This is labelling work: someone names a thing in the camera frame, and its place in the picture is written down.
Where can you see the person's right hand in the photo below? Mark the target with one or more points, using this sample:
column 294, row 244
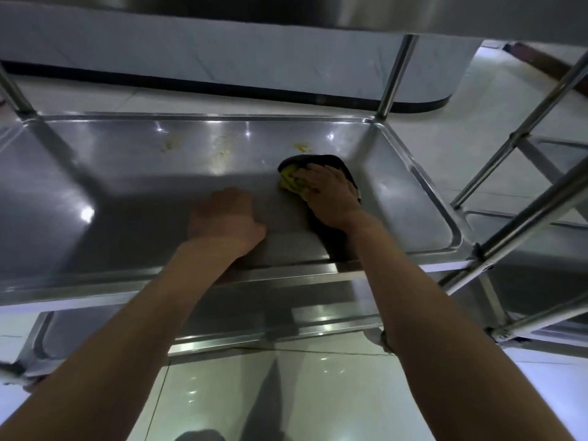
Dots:
column 335, row 202

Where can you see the person's left hand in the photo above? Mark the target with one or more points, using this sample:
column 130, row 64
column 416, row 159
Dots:
column 225, row 220

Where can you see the grey and yellow cleaning cloth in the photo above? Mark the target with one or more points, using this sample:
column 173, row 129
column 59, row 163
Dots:
column 321, row 158

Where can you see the stainless steel trolley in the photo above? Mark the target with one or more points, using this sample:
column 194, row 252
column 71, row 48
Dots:
column 528, row 222
column 519, row 135

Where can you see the person's left forearm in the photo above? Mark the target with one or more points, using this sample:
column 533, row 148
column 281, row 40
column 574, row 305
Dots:
column 115, row 362

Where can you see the person's right forearm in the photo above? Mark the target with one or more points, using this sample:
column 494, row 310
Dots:
column 459, row 353

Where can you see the white marble counter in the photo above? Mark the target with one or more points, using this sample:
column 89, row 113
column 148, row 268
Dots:
column 183, row 55

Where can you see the black trousers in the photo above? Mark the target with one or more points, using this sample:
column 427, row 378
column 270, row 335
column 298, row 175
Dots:
column 200, row 436

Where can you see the brown wall skirting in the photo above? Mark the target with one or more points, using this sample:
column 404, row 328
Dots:
column 542, row 64

